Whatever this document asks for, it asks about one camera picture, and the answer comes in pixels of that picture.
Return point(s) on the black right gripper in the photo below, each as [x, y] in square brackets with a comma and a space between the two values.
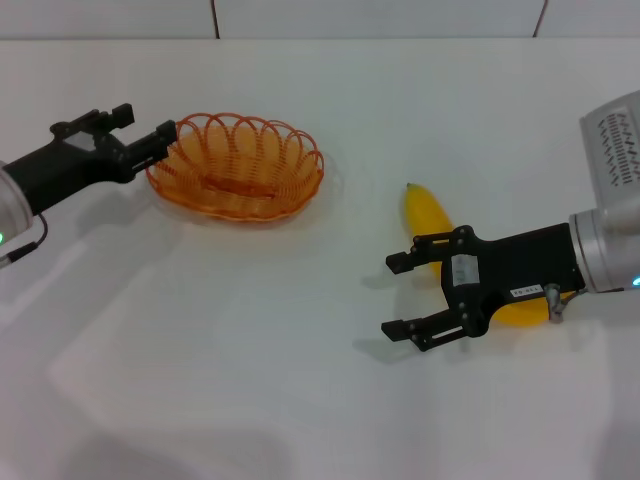
[525, 270]

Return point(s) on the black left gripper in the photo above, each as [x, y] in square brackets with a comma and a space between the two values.
[60, 170]

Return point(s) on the yellow banana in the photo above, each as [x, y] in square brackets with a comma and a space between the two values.
[425, 210]

